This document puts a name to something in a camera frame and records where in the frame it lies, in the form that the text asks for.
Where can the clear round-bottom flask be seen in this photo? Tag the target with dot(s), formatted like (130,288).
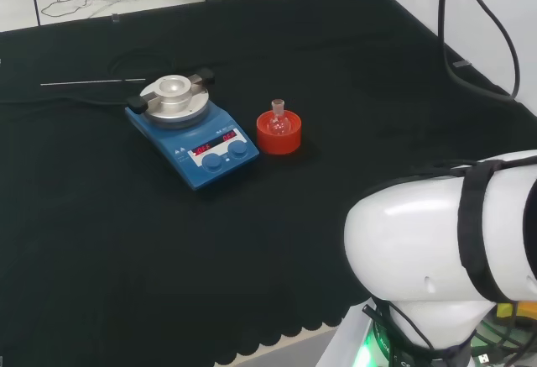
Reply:
(279,125)

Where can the blue base heater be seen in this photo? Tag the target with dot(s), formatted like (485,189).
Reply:
(189,140)

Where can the black bench cloth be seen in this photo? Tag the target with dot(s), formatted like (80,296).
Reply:
(126,237)

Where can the clear cloth clip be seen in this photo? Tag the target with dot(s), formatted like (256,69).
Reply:
(462,64)
(115,18)

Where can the silver usb plug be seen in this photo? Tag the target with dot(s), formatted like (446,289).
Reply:
(485,358)

